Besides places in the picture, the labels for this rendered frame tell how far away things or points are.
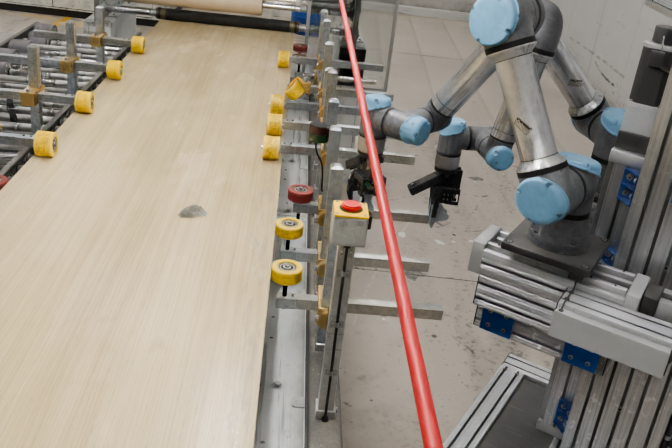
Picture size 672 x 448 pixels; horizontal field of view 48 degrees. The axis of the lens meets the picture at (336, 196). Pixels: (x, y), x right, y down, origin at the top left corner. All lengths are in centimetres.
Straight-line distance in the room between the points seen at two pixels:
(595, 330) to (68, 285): 122
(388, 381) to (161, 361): 164
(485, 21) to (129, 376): 106
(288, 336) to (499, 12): 105
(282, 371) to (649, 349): 90
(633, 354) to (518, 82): 67
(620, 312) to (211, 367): 96
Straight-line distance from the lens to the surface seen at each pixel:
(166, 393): 152
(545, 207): 177
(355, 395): 301
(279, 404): 195
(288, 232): 213
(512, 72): 176
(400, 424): 292
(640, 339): 187
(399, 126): 196
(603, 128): 237
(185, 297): 180
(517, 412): 277
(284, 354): 211
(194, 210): 219
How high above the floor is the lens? 186
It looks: 24 degrees down
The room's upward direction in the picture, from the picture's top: 7 degrees clockwise
